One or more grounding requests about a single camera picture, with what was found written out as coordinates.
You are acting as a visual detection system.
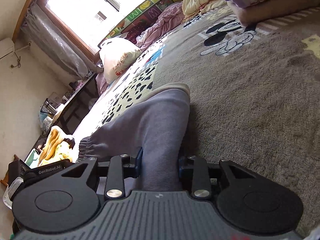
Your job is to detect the grey cartoon mouse fleece blanket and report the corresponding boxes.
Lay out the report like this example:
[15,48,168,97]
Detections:
[72,3,320,238]

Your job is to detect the pink crumpled blanket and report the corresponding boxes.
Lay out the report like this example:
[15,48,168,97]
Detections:
[96,2,184,95]

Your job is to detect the folded tan brown garment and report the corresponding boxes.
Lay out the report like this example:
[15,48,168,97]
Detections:
[228,0,319,27]

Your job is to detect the plastic wrapped radiator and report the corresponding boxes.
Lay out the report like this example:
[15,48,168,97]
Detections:
[21,3,97,78]

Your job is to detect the colourful alphabet bed bumper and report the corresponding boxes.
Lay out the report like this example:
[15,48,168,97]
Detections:
[98,0,183,48]

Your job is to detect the white plastic bag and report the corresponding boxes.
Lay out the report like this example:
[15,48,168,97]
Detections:
[99,37,142,84]

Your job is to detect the wooden framed window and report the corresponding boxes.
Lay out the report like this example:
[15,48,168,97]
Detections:
[12,0,145,62]

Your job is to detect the dark bedside shelf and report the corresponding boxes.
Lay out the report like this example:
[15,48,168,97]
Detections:
[31,73,99,152]

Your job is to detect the purple and cream sweatpants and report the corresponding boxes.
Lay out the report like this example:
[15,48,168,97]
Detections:
[78,83,190,194]

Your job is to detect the yellow garment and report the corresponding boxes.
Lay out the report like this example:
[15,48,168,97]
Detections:
[37,126,75,167]

